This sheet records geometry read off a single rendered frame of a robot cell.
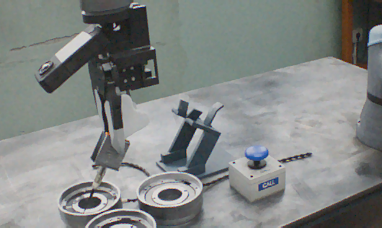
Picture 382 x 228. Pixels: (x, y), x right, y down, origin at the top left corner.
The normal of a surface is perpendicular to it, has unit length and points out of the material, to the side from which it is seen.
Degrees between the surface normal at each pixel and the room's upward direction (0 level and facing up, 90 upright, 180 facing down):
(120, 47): 90
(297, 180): 0
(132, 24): 90
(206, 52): 90
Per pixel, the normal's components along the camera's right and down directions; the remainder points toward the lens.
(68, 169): -0.09, -0.91
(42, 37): 0.43, 0.33
